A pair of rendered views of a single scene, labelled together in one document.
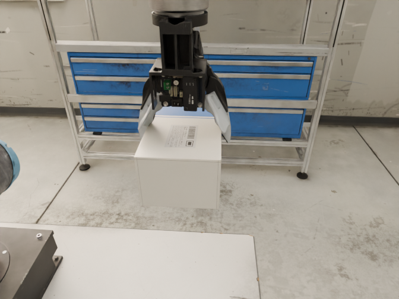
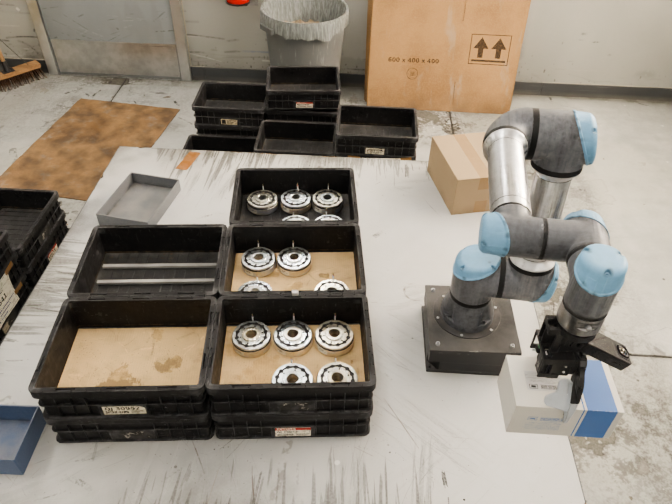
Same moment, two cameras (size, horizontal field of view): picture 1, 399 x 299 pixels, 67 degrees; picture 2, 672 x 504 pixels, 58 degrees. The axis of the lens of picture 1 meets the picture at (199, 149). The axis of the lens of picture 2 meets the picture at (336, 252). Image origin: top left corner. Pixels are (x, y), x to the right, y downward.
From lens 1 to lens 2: 98 cm
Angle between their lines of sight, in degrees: 68
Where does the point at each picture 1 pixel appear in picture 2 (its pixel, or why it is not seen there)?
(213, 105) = (561, 387)
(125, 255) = not seen: hidden behind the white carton
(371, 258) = not seen: outside the picture
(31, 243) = (504, 343)
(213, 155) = (520, 401)
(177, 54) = (543, 336)
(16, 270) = (478, 344)
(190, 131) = (552, 386)
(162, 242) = (557, 461)
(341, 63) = not seen: outside the picture
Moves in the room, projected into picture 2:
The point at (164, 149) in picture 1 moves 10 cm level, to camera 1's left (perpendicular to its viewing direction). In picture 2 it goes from (520, 370) to (509, 331)
